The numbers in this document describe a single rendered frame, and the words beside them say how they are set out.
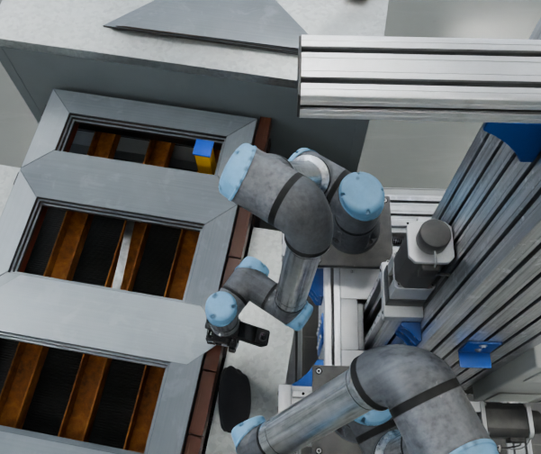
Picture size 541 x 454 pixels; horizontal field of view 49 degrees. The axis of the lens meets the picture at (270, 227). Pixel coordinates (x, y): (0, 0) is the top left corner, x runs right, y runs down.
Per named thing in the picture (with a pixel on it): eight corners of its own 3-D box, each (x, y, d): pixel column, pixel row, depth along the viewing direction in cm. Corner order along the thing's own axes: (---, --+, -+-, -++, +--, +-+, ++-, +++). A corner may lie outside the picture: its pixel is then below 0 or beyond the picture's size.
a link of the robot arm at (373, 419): (373, 370, 143) (383, 358, 131) (401, 424, 138) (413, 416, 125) (328, 391, 141) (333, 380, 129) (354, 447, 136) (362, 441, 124)
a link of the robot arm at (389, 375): (396, 317, 90) (212, 436, 117) (433, 385, 85) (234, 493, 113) (433, 310, 98) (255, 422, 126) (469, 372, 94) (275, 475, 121)
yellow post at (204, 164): (201, 183, 217) (194, 155, 199) (203, 171, 219) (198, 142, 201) (214, 185, 216) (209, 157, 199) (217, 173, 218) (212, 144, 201)
